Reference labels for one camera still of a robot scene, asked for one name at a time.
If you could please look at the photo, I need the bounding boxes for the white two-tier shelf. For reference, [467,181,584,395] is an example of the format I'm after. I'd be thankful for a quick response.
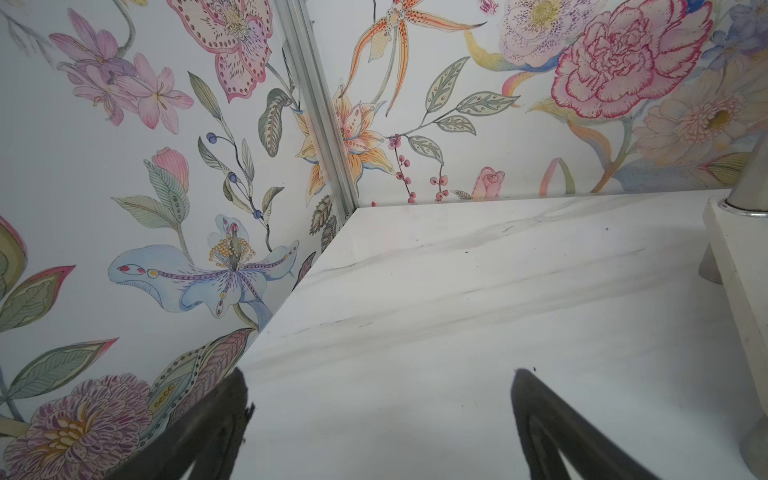
[699,138,767,479]

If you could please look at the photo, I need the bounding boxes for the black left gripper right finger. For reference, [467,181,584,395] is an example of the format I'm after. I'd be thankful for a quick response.
[511,369,656,479]

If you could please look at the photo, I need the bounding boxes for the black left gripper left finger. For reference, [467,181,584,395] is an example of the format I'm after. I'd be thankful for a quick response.
[109,369,255,480]

